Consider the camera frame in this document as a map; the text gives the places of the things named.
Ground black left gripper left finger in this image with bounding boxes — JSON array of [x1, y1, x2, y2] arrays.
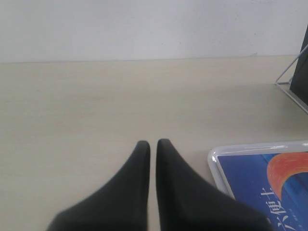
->
[[47, 141, 151, 231]]

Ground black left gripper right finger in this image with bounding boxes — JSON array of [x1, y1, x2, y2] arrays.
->
[[156, 139, 273, 231]]

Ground blue moon cover book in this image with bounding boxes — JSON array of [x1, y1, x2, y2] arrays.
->
[[217, 152, 308, 231]]

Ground white plastic tray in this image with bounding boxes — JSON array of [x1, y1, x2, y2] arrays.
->
[[207, 140, 308, 198]]

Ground white wire book rack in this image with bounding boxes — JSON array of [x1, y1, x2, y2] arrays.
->
[[274, 45, 308, 114]]

